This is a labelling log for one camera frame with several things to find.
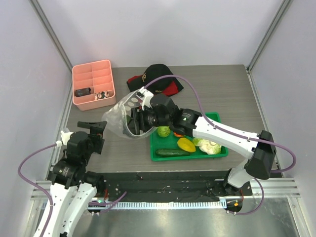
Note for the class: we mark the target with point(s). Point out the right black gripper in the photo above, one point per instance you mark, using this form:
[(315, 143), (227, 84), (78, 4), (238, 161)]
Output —
[(136, 119)]

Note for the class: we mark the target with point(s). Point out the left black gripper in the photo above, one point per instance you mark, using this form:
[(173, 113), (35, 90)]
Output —
[(96, 132)]

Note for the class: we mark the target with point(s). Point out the clear zip top bag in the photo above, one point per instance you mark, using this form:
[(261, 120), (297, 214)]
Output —
[(116, 117)]

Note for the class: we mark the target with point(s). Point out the light green fake vegetable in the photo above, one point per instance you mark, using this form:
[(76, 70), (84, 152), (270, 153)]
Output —
[(163, 131)]

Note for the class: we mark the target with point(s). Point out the dark green fake cucumber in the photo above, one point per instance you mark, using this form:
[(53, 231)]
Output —
[(167, 153)]

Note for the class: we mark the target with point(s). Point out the orange fake fruit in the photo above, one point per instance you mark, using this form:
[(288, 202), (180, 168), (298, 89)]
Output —
[(178, 135)]

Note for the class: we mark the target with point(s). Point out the yellow fake pepper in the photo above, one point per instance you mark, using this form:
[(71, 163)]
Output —
[(186, 145)]

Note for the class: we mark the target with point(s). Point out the white fake cauliflower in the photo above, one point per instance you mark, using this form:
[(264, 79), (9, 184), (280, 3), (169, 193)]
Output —
[(209, 147)]

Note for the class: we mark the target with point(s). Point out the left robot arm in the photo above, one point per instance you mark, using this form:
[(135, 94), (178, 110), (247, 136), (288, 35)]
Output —
[(72, 186)]

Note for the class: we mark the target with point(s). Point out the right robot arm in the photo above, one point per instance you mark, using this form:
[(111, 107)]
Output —
[(258, 149)]

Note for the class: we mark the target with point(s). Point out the pink patterned item in organizer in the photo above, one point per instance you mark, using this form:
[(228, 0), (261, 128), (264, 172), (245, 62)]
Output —
[(101, 95)]

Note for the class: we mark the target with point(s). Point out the green plastic tray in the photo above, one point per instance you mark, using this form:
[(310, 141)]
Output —
[(167, 145)]

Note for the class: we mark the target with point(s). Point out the small black object in organizer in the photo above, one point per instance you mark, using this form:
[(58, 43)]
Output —
[(83, 92)]

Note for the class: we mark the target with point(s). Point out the pink divided organizer box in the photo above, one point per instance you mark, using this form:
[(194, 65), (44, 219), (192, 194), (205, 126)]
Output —
[(99, 77)]

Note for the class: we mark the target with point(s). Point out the black baseball cap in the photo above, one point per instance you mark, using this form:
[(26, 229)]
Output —
[(153, 72)]

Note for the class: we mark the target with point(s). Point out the red and black folded cloth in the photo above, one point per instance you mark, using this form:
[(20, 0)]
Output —
[(135, 84)]

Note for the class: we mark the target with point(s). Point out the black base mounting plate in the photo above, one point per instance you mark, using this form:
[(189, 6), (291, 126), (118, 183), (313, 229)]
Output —
[(169, 186)]

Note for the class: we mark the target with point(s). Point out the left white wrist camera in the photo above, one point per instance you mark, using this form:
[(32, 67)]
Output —
[(64, 137)]

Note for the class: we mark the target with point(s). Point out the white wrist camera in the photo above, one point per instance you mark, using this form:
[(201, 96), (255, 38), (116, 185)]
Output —
[(144, 96), (64, 137)]

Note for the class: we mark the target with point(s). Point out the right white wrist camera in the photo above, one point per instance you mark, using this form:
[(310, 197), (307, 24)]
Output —
[(144, 96)]

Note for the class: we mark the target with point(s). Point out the aluminium frame rail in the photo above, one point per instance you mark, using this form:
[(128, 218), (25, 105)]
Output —
[(273, 188)]

